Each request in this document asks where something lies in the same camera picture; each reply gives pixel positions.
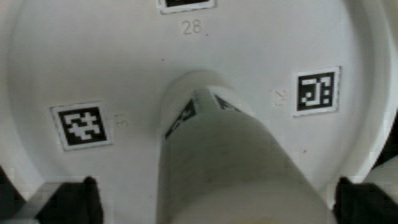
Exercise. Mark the white round table top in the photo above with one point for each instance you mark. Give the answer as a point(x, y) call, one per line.
point(295, 55)

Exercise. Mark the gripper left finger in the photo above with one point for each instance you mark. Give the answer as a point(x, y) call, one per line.
point(64, 204)

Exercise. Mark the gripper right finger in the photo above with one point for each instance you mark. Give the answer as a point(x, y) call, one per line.
point(364, 205)

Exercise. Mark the white cylindrical table leg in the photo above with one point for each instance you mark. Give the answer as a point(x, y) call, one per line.
point(229, 179)

